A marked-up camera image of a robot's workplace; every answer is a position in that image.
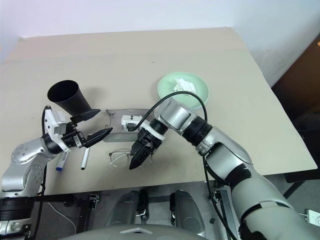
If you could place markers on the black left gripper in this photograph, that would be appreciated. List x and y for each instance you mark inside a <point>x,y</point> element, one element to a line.
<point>75,138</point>

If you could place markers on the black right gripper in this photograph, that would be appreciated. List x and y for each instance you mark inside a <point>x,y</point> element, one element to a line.
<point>146,142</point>

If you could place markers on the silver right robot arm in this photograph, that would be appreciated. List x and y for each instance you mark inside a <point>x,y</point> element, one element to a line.
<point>225,152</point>

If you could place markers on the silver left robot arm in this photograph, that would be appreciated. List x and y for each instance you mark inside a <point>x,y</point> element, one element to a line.
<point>25,156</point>

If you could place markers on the black cup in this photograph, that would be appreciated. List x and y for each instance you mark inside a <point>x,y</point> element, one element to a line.
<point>72,100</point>

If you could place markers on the grey tray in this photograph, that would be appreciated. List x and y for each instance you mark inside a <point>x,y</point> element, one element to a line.
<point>117,130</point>

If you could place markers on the white marker black cap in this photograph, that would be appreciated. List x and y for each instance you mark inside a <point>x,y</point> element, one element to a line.
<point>85,158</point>

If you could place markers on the white marker blue cap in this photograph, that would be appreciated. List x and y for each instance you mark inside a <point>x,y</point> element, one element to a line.
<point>62,161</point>

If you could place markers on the dark grey rounded shell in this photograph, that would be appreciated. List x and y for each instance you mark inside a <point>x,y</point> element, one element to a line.
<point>127,208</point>
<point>187,207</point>

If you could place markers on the pale green plate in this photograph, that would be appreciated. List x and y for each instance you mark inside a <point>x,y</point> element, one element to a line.
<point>172,96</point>

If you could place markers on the grey robot torso cover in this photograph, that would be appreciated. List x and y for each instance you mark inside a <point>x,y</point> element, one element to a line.
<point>135,232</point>

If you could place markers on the white crumpled paper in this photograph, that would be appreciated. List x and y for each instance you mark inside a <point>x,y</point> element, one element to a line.
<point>184,85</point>

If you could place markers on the dark brown cabinet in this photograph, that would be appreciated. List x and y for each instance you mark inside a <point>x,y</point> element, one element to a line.
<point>300,87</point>

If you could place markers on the white power strip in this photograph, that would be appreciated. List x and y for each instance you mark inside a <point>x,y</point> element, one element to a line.
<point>312,217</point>

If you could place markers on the clear frame glasses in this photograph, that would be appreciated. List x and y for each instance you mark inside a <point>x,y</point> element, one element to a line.
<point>117,156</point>

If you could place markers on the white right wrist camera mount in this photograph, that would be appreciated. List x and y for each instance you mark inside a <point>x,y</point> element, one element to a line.
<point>128,121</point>

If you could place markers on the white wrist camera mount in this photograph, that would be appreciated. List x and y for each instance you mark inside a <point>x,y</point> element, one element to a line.
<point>128,121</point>
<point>53,125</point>

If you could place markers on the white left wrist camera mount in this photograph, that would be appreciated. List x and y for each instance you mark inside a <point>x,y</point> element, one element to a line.
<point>53,125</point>

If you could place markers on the black table frame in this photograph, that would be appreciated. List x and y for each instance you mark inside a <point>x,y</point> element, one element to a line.
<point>82,207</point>

